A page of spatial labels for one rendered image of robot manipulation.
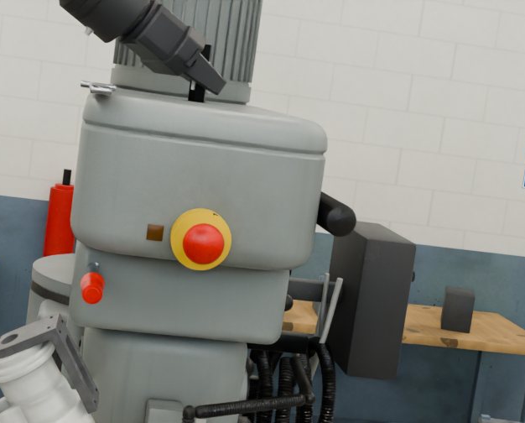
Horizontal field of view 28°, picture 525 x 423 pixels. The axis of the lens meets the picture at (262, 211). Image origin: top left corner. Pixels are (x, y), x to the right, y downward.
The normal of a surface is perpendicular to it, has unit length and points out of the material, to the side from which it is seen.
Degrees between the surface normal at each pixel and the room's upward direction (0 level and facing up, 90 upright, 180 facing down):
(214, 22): 90
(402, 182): 90
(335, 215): 90
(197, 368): 90
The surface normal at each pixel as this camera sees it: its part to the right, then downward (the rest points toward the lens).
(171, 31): 0.40, 0.16
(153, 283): 0.15, 0.14
